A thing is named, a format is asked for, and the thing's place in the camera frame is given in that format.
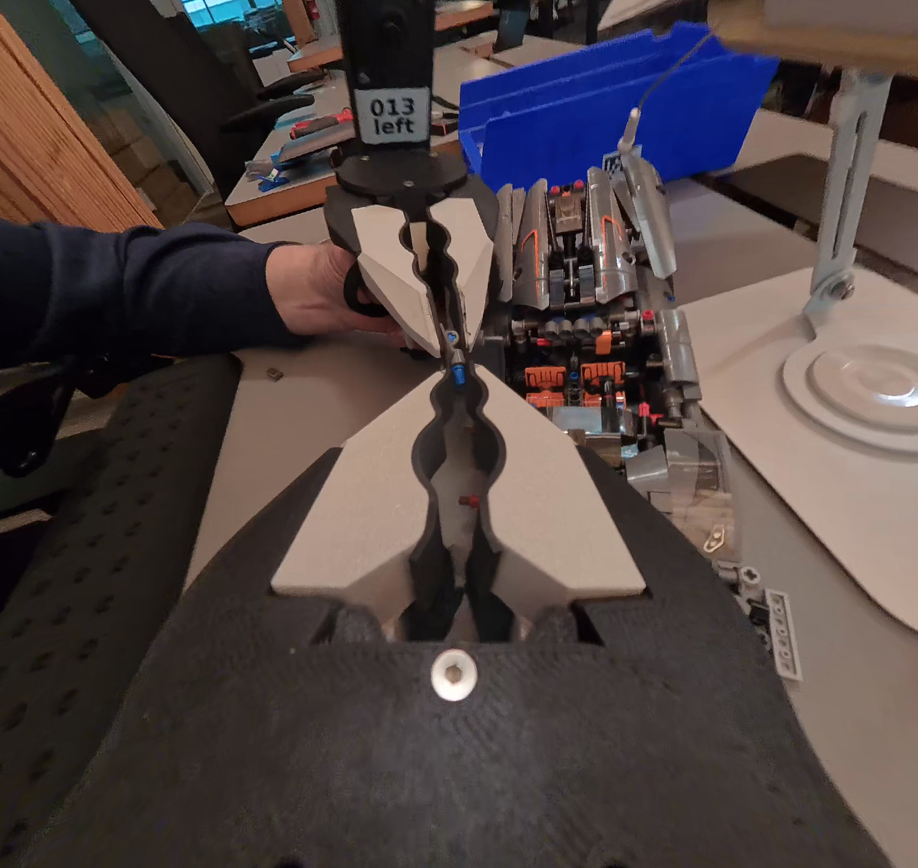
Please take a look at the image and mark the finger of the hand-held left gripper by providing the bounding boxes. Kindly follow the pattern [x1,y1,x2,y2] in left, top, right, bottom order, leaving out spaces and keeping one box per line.
[350,205,444,358]
[430,196,497,351]

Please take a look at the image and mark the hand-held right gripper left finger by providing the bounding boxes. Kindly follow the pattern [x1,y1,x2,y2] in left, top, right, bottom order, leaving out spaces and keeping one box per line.
[270,369,456,643]

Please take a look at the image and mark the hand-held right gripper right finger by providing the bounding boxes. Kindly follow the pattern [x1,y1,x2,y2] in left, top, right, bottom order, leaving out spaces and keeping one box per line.
[465,366,646,643]

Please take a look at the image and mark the grey lego car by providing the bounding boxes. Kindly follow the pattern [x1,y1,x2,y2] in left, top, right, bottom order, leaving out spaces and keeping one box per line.
[495,165,740,575]

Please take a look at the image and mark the person's left forearm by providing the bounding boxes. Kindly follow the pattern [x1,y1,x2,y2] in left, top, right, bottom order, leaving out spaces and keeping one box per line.
[0,221,302,374]

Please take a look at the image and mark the pile of small lego pieces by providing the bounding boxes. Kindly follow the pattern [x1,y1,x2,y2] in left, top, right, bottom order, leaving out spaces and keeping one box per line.
[732,563,806,683]

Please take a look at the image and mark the person's left hand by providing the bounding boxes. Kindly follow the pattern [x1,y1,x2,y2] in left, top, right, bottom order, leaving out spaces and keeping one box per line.
[267,240,407,349]

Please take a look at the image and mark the wooden background desk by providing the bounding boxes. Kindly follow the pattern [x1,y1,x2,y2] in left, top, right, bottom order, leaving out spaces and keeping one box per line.
[285,0,497,72]

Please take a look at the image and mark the blue plastic bin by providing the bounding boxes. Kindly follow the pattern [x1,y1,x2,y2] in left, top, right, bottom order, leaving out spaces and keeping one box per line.
[459,21,780,188]

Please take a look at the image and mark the black high-back chair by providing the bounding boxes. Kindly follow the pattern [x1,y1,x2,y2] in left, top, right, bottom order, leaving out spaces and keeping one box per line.
[43,0,317,195]

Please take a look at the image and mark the black mesh office chair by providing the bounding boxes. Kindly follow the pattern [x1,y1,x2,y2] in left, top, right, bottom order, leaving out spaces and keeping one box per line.
[0,355,242,847]

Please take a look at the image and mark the white book stand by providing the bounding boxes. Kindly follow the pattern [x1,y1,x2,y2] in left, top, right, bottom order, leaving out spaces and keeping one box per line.
[678,0,918,632]

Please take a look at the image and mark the thick wooden pillar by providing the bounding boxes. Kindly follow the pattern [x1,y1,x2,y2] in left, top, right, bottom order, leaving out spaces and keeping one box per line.
[0,15,162,234]

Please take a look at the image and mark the red handled tool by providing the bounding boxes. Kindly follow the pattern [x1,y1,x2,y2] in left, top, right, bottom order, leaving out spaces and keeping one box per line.
[289,111,357,142]

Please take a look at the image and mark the wire page holder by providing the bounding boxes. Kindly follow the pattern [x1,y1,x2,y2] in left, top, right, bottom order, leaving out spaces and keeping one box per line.
[617,25,721,155]

